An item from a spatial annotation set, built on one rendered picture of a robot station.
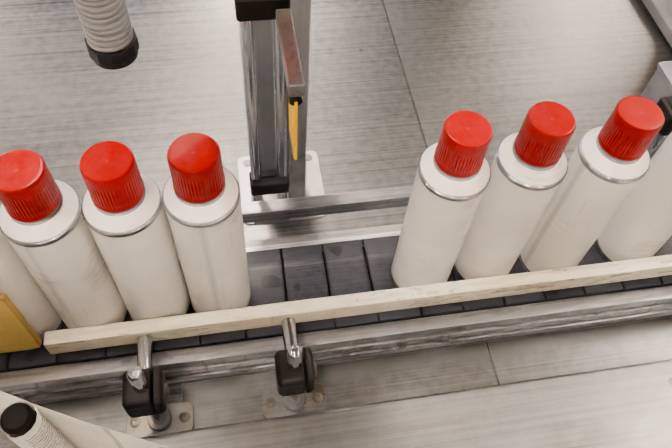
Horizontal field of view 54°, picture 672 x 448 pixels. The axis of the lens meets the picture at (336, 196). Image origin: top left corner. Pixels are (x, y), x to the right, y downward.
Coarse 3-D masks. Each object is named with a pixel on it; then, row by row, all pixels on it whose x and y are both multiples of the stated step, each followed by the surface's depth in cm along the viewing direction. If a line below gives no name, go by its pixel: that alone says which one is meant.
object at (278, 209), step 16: (352, 192) 55; (368, 192) 55; (384, 192) 55; (400, 192) 55; (256, 208) 54; (272, 208) 54; (288, 208) 54; (304, 208) 54; (320, 208) 54; (336, 208) 55; (352, 208) 55; (368, 208) 56; (384, 208) 56
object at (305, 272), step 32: (256, 256) 60; (288, 256) 61; (320, 256) 61; (352, 256) 61; (384, 256) 61; (256, 288) 59; (288, 288) 59; (320, 288) 59; (352, 288) 59; (384, 288) 59; (576, 288) 60; (608, 288) 61; (640, 288) 63; (128, 320) 56; (320, 320) 57; (352, 320) 57; (384, 320) 58; (32, 352) 54; (96, 352) 55; (128, 352) 55
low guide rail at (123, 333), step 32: (416, 288) 56; (448, 288) 56; (480, 288) 56; (512, 288) 57; (544, 288) 58; (160, 320) 53; (192, 320) 53; (224, 320) 53; (256, 320) 54; (64, 352) 53
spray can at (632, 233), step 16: (656, 160) 53; (656, 176) 53; (640, 192) 55; (656, 192) 53; (624, 208) 58; (640, 208) 56; (656, 208) 54; (608, 224) 61; (624, 224) 58; (640, 224) 57; (656, 224) 56; (608, 240) 61; (624, 240) 59; (640, 240) 58; (656, 240) 57; (608, 256) 62; (624, 256) 60; (640, 256) 60
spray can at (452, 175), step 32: (448, 128) 43; (480, 128) 44; (448, 160) 44; (480, 160) 44; (416, 192) 48; (448, 192) 46; (480, 192) 46; (416, 224) 50; (448, 224) 49; (416, 256) 53; (448, 256) 53
